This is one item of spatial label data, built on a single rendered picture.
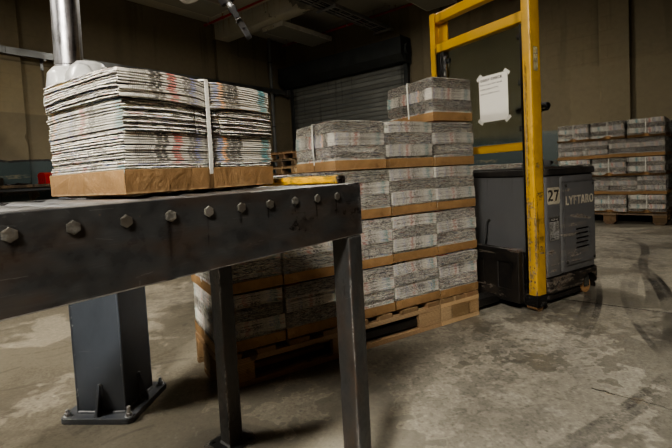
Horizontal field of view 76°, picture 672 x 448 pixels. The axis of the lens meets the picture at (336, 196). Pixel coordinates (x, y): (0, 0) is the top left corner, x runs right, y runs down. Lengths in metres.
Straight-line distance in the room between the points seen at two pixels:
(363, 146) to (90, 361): 1.36
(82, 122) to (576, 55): 7.84
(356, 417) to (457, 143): 1.62
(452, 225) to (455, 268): 0.23
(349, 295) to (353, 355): 0.14
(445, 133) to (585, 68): 6.04
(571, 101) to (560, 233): 5.48
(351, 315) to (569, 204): 2.08
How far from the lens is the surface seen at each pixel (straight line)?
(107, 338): 1.79
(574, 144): 6.50
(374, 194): 2.02
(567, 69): 8.28
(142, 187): 0.84
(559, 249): 2.84
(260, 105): 1.05
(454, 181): 2.36
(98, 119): 0.91
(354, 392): 1.09
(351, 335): 1.03
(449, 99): 2.38
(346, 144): 1.94
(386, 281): 2.10
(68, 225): 0.62
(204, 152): 0.94
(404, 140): 2.14
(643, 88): 8.08
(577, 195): 2.97
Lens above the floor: 0.82
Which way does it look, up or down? 3 degrees down
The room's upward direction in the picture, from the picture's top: 3 degrees counter-clockwise
